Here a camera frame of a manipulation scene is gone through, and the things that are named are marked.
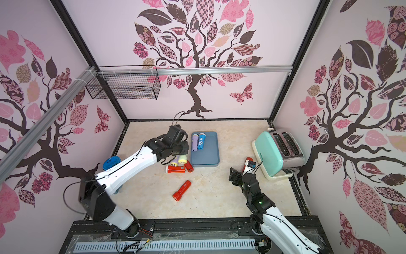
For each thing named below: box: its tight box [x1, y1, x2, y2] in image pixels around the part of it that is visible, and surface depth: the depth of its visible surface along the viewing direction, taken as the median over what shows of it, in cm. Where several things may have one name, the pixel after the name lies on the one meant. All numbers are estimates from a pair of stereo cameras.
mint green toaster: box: [251, 128, 305, 180], surface depth 85 cm
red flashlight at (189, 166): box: [184, 159, 195, 174], surface depth 94 cm
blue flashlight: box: [197, 132, 207, 150], surface depth 106 cm
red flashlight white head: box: [165, 165, 186, 174], surface depth 93 cm
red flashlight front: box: [172, 179, 192, 202], surface depth 85 cm
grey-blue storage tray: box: [190, 131, 220, 168], surface depth 103 cm
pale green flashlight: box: [178, 154, 188, 165], surface depth 78 cm
